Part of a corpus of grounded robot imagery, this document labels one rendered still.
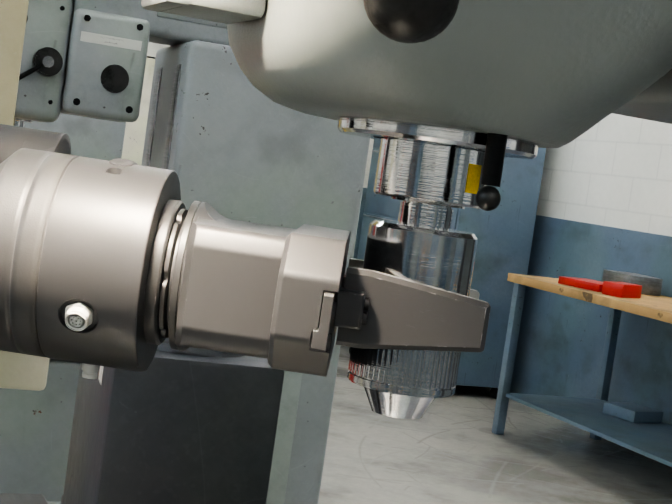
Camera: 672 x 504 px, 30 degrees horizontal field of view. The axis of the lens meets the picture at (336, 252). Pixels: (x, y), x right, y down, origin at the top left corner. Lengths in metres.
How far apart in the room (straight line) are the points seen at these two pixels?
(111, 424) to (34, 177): 0.37
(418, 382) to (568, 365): 7.29
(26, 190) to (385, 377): 0.17
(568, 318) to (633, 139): 1.17
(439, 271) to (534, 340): 7.62
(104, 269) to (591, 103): 0.20
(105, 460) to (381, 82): 0.47
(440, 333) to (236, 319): 0.08
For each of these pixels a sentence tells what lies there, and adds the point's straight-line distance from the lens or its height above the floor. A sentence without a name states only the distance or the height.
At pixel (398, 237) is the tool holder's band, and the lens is 0.52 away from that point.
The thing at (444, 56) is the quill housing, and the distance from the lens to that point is 0.46.
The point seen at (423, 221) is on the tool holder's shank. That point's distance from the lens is 0.53.
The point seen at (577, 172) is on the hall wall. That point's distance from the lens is 7.95.
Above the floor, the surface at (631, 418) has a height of 0.25.
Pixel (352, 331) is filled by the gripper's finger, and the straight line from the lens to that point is 0.51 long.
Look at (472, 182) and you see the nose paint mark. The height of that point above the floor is 1.29.
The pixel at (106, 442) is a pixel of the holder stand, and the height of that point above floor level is 1.08.
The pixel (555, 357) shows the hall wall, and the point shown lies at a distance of 7.92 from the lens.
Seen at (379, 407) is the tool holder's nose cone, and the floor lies 1.19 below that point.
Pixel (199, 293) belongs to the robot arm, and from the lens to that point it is 0.50.
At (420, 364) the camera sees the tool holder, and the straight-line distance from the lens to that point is 0.52.
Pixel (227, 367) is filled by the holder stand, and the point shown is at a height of 1.14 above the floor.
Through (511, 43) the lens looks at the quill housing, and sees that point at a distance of 0.47.
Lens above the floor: 1.29
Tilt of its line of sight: 4 degrees down
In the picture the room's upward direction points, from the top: 8 degrees clockwise
